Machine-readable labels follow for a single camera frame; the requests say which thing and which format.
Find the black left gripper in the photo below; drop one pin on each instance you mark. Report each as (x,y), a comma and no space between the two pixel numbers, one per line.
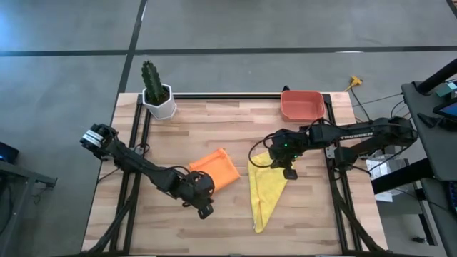
(196,189)

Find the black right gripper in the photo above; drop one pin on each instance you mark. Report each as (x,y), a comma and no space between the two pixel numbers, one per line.
(285,146)

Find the orange microfiber towel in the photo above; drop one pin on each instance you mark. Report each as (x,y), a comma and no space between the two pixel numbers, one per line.
(218,167)

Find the orange plastic basket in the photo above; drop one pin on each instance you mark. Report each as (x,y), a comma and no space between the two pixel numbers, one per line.
(301,105)

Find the yellow microfiber towel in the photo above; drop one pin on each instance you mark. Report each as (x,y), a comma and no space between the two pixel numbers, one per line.
(266,192)

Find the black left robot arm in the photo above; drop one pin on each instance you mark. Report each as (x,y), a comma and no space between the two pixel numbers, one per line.
(135,162)

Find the small black clip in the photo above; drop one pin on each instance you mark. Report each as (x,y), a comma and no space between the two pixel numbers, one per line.
(286,88)

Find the white hexagonal plant pot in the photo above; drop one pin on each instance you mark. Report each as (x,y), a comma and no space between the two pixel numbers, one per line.
(162,109)

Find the clear plastic box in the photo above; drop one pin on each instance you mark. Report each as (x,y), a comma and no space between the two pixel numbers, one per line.
(383,171)

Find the black desk item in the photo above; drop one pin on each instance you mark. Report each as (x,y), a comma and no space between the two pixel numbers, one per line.
(433,121)

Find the black side desk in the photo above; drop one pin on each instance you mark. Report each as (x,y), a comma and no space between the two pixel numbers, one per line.
(439,157)

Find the small black floor object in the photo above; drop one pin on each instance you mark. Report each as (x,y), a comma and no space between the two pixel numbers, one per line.
(417,240)

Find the tablet with blue screen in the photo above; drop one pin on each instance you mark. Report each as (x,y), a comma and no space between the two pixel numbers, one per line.
(446,109)

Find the teal box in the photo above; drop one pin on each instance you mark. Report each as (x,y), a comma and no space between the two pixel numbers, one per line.
(449,88)

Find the grey workbench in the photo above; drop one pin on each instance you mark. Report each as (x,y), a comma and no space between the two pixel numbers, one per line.
(21,185)

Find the blue-lit black device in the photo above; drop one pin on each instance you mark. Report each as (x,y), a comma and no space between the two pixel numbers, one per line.
(7,153)

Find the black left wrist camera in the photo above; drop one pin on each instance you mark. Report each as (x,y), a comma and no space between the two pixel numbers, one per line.
(206,212)

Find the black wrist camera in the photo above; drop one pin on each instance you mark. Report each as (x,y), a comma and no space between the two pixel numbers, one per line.
(206,212)
(291,174)

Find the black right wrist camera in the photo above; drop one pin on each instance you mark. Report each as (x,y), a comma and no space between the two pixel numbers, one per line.
(291,174)

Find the silver frame bracket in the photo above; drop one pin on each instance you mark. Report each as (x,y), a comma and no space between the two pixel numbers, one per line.
(329,152)
(139,150)

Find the black aluminium table frame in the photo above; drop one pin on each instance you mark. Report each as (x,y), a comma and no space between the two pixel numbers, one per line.
(228,96)

